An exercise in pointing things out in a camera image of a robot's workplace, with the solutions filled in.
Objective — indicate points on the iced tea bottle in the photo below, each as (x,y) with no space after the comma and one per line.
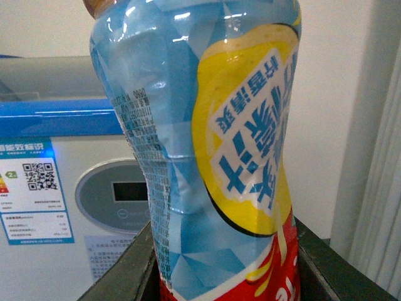
(202,91)

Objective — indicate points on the blue energy label sticker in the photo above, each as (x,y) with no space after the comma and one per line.
(33,207)

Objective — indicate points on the grey instruction sticker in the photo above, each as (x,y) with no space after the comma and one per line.
(104,251)

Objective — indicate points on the white blue chest freezer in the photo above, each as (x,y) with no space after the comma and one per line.
(72,195)

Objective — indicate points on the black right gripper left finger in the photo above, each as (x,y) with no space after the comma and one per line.
(133,276)

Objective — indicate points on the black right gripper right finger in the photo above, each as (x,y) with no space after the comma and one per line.
(325,275)

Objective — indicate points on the white curtain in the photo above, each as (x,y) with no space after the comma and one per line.
(366,224)

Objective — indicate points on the grey round control panel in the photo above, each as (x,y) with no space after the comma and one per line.
(113,195)

